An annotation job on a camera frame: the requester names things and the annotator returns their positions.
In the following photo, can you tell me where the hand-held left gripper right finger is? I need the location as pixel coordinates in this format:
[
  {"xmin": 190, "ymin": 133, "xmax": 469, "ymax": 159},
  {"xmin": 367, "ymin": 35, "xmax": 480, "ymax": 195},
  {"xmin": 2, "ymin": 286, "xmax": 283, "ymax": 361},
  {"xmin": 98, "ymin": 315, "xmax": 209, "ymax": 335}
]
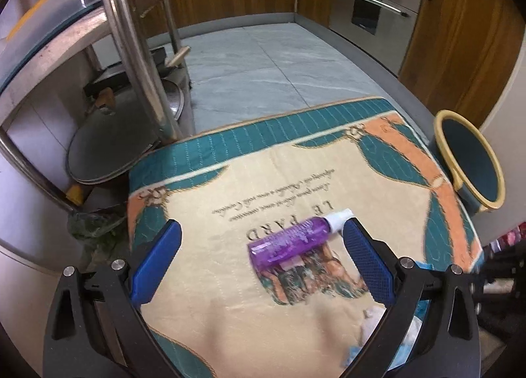
[{"xmin": 341, "ymin": 218, "xmax": 481, "ymax": 378}]

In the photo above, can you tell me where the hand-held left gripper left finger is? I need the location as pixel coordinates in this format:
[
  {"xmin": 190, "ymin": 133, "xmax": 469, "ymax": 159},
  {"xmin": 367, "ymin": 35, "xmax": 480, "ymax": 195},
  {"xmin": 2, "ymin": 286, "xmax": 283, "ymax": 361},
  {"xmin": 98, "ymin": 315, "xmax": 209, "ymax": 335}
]
[{"xmin": 43, "ymin": 220, "xmax": 182, "ymax": 378}]

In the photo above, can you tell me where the purple bottle with white cap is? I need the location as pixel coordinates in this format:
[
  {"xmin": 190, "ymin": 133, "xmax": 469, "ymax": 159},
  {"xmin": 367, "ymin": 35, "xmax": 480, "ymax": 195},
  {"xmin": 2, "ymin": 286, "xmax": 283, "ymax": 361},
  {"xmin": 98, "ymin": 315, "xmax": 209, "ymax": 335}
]
[{"xmin": 247, "ymin": 209, "xmax": 355, "ymax": 272}]

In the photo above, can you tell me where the teal bin with yellow rim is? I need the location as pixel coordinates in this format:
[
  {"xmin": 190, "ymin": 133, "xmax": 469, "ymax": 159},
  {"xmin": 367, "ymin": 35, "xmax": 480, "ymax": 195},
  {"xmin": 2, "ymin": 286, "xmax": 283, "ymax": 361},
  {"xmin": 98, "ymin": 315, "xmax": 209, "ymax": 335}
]
[{"xmin": 433, "ymin": 110, "xmax": 506, "ymax": 215}]

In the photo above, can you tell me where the crumpled white tissue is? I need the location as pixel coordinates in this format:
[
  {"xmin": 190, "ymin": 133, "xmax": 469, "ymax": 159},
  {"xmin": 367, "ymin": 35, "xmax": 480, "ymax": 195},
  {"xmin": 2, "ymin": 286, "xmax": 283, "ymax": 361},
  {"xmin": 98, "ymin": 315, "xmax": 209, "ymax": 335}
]
[{"xmin": 345, "ymin": 306, "xmax": 424, "ymax": 366}]

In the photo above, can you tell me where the green plastic bag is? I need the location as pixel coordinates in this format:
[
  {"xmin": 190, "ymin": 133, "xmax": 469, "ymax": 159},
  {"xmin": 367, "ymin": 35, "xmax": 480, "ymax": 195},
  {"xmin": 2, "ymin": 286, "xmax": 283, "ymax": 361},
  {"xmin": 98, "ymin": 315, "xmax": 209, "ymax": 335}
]
[{"xmin": 68, "ymin": 205, "xmax": 128, "ymax": 248}]

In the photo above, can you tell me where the teal and cream printed mat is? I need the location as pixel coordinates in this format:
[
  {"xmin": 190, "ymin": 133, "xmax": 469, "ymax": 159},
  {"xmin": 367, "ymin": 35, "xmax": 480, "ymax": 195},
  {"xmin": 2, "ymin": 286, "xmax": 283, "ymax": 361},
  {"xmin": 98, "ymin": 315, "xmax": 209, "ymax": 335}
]
[{"xmin": 127, "ymin": 98, "xmax": 483, "ymax": 378}]

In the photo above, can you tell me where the pan with glass lid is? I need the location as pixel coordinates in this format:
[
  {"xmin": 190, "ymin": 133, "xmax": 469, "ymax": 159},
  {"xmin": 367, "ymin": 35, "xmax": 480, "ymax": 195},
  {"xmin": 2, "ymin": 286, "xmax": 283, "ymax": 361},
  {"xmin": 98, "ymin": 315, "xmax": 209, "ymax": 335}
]
[{"xmin": 66, "ymin": 109, "xmax": 163, "ymax": 198}]

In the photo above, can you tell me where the steel pot lid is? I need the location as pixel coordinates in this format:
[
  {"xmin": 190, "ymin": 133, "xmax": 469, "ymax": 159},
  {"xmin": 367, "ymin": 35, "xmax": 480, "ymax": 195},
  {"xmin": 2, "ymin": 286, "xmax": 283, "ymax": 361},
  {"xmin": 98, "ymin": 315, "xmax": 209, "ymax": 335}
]
[{"xmin": 160, "ymin": 78, "xmax": 185, "ymax": 121}]

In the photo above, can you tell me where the black flat box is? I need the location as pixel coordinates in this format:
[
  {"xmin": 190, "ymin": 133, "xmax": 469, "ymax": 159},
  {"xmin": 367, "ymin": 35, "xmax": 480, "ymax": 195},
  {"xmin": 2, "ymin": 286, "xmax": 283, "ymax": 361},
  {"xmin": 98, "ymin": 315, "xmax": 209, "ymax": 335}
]
[{"xmin": 84, "ymin": 47, "xmax": 167, "ymax": 95}]

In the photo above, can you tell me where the stainless steel oven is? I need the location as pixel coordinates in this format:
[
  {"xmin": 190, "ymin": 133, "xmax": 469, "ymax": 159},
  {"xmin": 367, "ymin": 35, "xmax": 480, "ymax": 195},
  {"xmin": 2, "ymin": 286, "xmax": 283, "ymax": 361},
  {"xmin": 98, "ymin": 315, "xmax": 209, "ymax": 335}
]
[{"xmin": 329, "ymin": 0, "xmax": 428, "ymax": 75}]

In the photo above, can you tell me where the stainless steel rack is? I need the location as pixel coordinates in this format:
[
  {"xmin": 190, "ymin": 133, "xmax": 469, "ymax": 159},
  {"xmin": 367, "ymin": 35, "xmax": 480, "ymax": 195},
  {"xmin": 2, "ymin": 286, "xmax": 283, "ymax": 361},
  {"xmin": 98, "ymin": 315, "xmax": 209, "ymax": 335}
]
[{"xmin": 0, "ymin": 0, "xmax": 195, "ymax": 214}]

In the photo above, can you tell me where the clear plastic storage container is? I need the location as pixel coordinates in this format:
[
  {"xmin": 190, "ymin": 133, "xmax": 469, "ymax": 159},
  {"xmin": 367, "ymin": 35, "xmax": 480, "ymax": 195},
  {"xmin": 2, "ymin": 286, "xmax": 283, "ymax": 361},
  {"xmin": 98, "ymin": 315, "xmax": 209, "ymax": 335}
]
[{"xmin": 8, "ymin": 0, "xmax": 108, "ymax": 39}]

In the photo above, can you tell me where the wooden handle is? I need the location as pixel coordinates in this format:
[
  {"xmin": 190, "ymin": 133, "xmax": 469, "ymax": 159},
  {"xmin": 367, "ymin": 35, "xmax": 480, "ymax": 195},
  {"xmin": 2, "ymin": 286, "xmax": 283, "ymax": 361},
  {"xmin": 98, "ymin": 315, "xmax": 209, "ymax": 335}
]
[{"xmin": 164, "ymin": 46, "xmax": 192, "ymax": 68}]

